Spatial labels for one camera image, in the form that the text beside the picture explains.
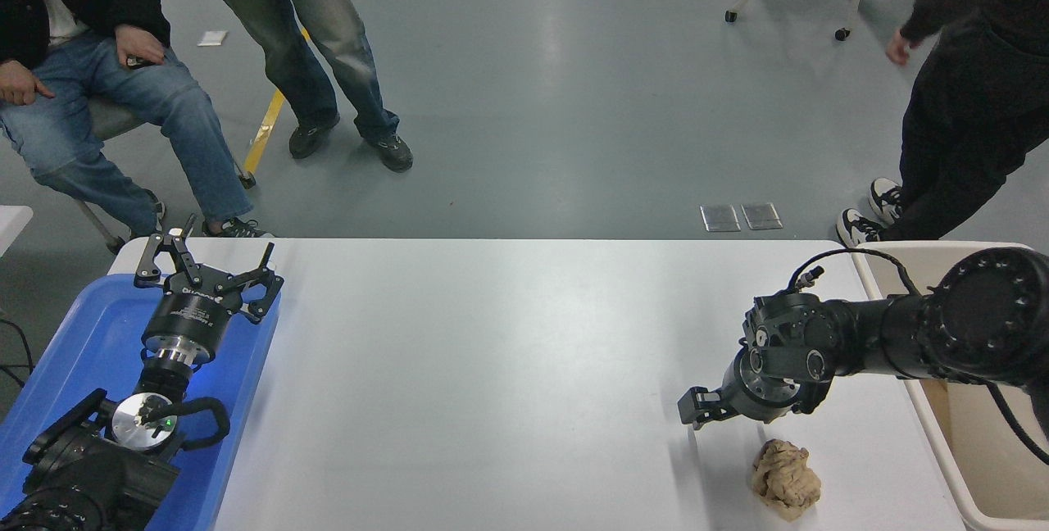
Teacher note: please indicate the silver floor plate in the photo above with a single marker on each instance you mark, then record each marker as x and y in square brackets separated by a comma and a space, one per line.
[720, 217]
[762, 215]

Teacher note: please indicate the right gripper drum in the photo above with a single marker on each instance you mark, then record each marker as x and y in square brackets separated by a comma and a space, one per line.
[762, 396]

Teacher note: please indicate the white paper sheet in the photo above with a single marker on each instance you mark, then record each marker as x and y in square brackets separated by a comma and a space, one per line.
[212, 38]

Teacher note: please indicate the large pale bin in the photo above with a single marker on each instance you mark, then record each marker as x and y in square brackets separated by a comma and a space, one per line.
[983, 465]

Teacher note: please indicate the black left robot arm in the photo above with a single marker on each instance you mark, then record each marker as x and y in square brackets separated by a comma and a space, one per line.
[90, 474]

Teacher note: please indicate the standing person's hand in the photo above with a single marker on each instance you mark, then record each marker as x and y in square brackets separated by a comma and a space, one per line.
[899, 47]

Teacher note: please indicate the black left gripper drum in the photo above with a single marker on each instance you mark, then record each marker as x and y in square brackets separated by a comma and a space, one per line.
[190, 318]

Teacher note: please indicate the seated person's right hand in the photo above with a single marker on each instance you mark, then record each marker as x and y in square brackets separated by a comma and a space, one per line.
[18, 82]

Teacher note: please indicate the seated person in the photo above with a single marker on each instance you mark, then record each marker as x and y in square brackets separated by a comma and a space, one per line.
[74, 113]

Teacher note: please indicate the blue plastic tray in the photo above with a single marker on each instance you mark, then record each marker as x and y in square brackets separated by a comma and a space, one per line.
[74, 351]

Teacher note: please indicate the tan paper ball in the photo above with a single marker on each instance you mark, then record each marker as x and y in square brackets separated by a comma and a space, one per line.
[785, 478]

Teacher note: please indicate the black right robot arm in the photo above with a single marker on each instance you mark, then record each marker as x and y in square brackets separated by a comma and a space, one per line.
[975, 318]

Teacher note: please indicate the grey seat chair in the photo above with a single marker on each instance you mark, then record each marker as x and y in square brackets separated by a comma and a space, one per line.
[111, 117]

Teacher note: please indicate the seated person's left hand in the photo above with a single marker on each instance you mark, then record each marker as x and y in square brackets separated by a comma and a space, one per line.
[141, 43]

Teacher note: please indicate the standing person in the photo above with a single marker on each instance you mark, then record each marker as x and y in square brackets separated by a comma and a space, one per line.
[311, 31]
[975, 105]

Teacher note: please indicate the small white table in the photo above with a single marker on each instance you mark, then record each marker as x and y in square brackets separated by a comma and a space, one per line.
[11, 224]

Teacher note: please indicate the dark phone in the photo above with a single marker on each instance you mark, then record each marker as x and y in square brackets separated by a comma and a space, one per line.
[136, 62]

